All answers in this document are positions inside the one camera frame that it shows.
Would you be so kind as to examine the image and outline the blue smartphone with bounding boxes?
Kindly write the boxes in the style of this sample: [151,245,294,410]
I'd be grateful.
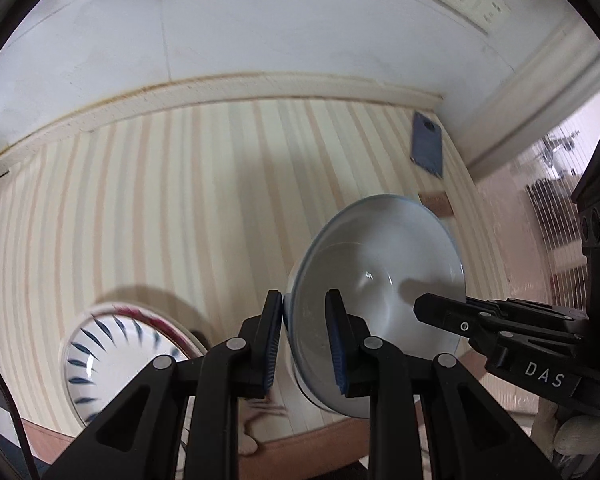
[411,112,443,178]

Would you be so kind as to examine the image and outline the black cable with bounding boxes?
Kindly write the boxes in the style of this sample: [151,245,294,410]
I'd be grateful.
[0,343,42,480]

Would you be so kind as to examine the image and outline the brown mat label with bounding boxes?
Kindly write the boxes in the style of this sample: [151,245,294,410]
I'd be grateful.
[418,191,454,219]

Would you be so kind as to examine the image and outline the white bowl with blue dots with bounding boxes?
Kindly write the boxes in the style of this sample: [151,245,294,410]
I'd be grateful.
[285,194,466,418]

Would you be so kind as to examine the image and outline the blue leaf pattern plate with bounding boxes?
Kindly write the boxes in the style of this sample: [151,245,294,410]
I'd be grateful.
[60,301,207,426]

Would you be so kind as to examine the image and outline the white gloved hand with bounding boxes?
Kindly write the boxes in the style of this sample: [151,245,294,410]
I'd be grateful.
[531,399,600,479]

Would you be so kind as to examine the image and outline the striped table mat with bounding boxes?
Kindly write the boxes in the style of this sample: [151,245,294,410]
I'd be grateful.
[0,100,509,436]

